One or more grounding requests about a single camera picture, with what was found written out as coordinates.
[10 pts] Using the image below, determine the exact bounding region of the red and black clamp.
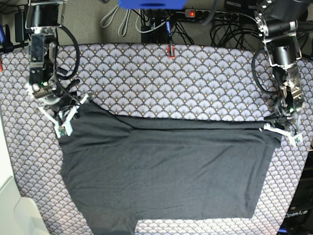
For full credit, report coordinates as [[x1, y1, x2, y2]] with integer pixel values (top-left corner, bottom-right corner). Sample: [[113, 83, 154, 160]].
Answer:
[[167, 45, 176, 59]]

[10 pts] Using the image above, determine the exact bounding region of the white plastic bin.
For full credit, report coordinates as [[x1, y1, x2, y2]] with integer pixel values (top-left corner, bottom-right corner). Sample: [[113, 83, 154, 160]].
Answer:
[[0, 123, 49, 235]]

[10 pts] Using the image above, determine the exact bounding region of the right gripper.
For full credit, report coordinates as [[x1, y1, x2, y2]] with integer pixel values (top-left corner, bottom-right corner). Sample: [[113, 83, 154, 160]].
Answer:
[[26, 79, 94, 138]]

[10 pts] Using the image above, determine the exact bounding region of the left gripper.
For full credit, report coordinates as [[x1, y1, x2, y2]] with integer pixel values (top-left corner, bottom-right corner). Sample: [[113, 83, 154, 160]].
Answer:
[[260, 93, 303, 146]]

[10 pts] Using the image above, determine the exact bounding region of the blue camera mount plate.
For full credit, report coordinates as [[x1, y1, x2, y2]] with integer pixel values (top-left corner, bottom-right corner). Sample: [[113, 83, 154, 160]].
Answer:
[[118, 0, 187, 10]]

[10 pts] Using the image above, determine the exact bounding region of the dark grey T-shirt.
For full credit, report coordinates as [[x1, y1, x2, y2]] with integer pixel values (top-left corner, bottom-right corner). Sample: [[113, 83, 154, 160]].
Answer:
[[59, 102, 282, 235]]

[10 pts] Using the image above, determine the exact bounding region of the blue clamp handle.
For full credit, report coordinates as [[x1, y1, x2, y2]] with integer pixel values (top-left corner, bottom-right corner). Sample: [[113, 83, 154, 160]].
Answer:
[[165, 21, 171, 37]]

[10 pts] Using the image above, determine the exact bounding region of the black power adapter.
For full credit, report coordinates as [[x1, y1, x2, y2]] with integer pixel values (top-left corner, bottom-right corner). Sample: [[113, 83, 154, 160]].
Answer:
[[14, 11, 27, 43]]

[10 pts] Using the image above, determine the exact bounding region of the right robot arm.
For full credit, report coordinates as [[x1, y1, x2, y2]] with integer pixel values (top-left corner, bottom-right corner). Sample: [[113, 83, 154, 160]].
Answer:
[[25, 0, 90, 138]]

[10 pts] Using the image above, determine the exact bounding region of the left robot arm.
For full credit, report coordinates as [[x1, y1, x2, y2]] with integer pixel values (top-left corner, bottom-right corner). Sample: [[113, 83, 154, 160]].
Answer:
[[254, 0, 312, 146]]

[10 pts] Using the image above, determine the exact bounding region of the black OpenArm box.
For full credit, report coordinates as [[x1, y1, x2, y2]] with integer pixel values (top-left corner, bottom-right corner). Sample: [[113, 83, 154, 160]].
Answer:
[[278, 151, 313, 235]]

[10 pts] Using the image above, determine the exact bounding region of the black power strip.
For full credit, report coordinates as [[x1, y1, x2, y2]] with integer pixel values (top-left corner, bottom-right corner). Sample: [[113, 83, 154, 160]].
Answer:
[[183, 8, 240, 21]]

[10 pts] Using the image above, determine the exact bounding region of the fan-patterned table cloth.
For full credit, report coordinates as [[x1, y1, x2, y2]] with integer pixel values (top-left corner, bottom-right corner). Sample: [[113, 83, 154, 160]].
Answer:
[[0, 44, 313, 235]]

